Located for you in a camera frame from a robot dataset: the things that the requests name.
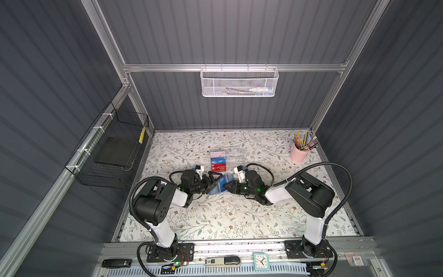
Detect black wire wall basket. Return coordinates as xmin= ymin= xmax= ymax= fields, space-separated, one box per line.
xmin=65 ymin=105 xmax=149 ymax=189

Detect floral patterned table mat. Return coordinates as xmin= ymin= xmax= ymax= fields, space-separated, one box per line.
xmin=119 ymin=129 xmax=357 ymax=242

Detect pink card in organizer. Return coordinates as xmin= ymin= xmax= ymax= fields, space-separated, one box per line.
xmin=210 ymin=150 xmax=226 ymax=159

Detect blue leather card holder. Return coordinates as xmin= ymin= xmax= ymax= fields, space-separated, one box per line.
xmin=208 ymin=173 xmax=235 ymax=195

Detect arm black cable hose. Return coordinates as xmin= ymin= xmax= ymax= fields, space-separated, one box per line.
xmin=129 ymin=169 xmax=188 ymax=277
xmin=246 ymin=162 xmax=354 ymax=277

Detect blue card in organizer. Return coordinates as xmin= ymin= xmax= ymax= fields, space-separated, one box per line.
xmin=211 ymin=157 xmax=226 ymax=165

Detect left wrist camera white housing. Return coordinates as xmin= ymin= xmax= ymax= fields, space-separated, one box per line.
xmin=193 ymin=165 xmax=205 ymax=179

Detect right wrist camera white housing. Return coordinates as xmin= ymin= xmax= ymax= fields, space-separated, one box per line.
xmin=234 ymin=165 xmax=246 ymax=183

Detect black flat pad in basket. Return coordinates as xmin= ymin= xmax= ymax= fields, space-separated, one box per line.
xmin=94 ymin=137 xmax=138 ymax=167

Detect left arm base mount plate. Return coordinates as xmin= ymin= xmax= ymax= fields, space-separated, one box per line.
xmin=145 ymin=243 xmax=195 ymax=263

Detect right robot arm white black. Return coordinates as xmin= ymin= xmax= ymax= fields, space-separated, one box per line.
xmin=223 ymin=170 xmax=335 ymax=248

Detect black stapler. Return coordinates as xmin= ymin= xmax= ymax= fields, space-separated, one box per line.
xmin=101 ymin=259 xmax=132 ymax=269

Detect yellow tag on basket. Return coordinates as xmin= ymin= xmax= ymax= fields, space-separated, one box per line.
xmin=138 ymin=127 xmax=146 ymax=144

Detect coloured pencils in cup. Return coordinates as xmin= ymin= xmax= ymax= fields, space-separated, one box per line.
xmin=293 ymin=131 xmax=319 ymax=151

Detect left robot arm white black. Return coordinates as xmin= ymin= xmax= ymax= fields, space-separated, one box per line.
xmin=129 ymin=166 xmax=223 ymax=252

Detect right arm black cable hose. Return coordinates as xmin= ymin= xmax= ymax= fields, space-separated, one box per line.
xmin=246 ymin=162 xmax=354 ymax=277

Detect white wire mesh basket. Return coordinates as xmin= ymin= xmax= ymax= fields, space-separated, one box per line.
xmin=200 ymin=66 xmax=279 ymax=98

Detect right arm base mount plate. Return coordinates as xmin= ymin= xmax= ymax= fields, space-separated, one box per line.
xmin=284 ymin=239 xmax=334 ymax=259

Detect pens in white basket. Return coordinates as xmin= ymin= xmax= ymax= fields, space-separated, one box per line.
xmin=225 ymin=87 xmax=275 ymax=96

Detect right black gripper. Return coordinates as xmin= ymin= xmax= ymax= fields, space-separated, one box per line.
xmin=223 ymin=180 xmax=257 ymax=197

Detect small clear packet with label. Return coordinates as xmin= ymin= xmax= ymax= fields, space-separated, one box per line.
xmin=345 ymin=252 xmax=368 ymax=267

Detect red card in organizer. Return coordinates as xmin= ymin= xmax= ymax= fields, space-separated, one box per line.
xmin=211 ymin=164 xmax=226 ymax=173

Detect small teal desk clock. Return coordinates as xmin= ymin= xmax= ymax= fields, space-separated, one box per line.
xmin=253 ymin=252 xmax=270 ymax=271

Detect silver black device on rail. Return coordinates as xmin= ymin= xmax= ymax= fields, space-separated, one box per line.
xmin=205 ymin=256 xmax=242 ymax=268

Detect pink pencil cup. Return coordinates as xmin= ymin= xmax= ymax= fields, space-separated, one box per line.
xmin=289 ymin=144 xmax=310 ymax=163

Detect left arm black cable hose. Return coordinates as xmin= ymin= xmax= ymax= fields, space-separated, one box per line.
xmin=129 ymin=169 xmax=188 ymax=277

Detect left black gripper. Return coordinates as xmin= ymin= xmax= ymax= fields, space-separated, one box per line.
xmin=189 ymin=171 xmax=221 ymax=196

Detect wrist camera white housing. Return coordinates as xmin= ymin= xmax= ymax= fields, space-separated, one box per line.
xmin=234 ymin=165 xmax=246 ymax=183
xmin=193 ymin=165 xmax=205 ymax=179

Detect clear acrylic organizer box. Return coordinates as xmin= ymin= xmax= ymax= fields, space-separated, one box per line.
xmin=210 ymin=147 xmax=246 ymax=172

